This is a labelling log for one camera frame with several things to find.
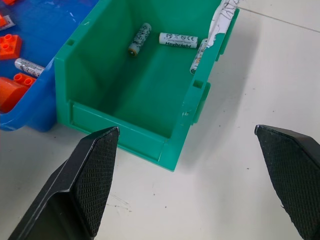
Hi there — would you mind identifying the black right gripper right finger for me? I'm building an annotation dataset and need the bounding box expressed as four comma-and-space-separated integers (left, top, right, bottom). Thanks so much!
254, 124, 320, 240

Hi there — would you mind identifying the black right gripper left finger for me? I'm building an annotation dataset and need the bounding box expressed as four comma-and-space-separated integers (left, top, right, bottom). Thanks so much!
7, 126, 121, 240

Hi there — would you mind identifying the orange toy piece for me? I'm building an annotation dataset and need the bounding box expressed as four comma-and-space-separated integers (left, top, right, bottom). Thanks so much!
0, 76, 29, 114

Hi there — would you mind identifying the green plastic storage bin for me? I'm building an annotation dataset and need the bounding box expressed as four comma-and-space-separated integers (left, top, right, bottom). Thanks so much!
53, 0, 240, 173

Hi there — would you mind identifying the white battery with black print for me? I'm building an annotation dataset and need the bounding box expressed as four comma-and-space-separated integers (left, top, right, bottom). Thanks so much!
14, 57, 46, 78

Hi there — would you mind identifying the white battery with orange print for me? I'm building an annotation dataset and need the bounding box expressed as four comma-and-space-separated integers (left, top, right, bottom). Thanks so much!
189, 38, 209, 75

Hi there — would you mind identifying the blue plastic storage bin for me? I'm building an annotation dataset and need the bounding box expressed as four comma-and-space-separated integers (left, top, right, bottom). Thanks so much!
0, 0, 100, 133

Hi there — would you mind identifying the orange toy brick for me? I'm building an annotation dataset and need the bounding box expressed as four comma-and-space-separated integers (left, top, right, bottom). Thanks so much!
0, 33, 23, 61

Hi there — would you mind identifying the white battery with gold tip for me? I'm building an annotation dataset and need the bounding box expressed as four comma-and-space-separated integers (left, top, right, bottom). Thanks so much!
127, 22, 153, 58

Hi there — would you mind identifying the torn white paper label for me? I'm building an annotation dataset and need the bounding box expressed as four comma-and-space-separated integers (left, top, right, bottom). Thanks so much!
205, 0, 241, 53

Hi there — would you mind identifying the white Heybright battery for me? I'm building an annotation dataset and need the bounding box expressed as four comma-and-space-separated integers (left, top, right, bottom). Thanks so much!
158, 32, 199, 50

